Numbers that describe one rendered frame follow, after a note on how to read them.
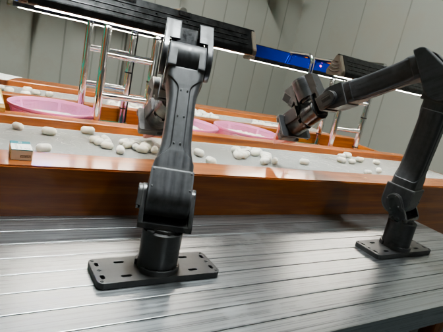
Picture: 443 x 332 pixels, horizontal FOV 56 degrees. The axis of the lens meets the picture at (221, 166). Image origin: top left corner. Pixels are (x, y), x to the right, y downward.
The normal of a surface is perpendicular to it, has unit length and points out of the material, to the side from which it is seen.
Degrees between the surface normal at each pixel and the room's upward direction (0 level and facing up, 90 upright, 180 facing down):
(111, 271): 0
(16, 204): 90
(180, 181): 51
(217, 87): 90
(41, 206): 90
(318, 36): 90
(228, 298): 0
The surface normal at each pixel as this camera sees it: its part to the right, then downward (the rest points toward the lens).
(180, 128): 0.24, -0.39
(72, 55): 0.49, 0.31
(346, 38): -0.85, -0.05
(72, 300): 0.21, -0.95
